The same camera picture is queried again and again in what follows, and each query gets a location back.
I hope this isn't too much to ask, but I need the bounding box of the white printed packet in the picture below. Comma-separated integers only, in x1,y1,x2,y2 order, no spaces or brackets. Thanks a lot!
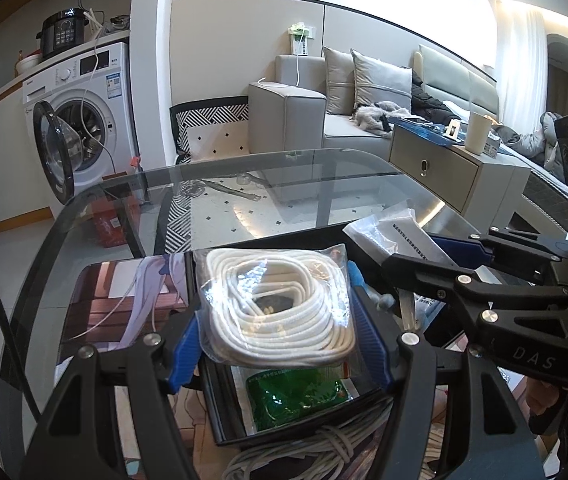
343,208,454,266

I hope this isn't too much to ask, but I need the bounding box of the black cardboard box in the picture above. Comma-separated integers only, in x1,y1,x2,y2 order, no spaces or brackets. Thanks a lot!
193,226,389,445

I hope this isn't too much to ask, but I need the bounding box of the green printed plastic packet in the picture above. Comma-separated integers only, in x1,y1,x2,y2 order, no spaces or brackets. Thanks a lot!
245,366,359,432

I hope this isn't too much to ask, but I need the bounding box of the person's right hand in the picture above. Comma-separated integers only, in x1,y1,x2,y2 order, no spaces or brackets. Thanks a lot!
524,377,568,436

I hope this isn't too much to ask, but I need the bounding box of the white rope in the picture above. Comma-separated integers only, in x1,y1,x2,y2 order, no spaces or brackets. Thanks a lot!
198,244,360,369

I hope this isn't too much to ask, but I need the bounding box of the cream paper cup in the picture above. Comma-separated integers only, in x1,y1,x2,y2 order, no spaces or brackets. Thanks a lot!
465,112,492,155

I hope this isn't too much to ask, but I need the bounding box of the beige drawer cabinet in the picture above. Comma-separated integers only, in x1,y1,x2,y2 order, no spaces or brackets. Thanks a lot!
389,126,530,232

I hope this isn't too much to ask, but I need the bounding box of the grey cushion right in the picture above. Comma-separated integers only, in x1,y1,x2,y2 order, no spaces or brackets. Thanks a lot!
351,49,412,110

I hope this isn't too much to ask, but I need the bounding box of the grey cushion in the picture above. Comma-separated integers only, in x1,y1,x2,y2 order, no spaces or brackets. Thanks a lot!
351,49,412,110
323,47,354,115

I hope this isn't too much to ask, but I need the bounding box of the patterned black white chair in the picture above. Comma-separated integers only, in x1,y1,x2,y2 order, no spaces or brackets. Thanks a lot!
170,96,250,165

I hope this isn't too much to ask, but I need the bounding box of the black pressure cooker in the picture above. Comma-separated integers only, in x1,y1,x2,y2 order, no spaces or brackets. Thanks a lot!
36,8,88,60

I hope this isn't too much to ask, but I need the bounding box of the grey jacket on bed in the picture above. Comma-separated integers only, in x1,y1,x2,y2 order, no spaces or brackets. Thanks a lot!
493,112,564,182

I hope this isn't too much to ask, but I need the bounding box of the white washing machine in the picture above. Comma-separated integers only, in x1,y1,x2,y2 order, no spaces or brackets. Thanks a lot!
22,41,139,214

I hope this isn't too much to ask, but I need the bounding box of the grey cushion left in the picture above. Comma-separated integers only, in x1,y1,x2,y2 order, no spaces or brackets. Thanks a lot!
323,47,354,115

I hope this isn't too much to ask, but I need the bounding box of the beige sofa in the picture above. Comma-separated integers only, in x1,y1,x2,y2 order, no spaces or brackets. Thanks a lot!
248,54,391,160

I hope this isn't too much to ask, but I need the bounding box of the grey coiled cable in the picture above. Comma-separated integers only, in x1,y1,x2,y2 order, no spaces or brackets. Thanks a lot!
217,393,400,480

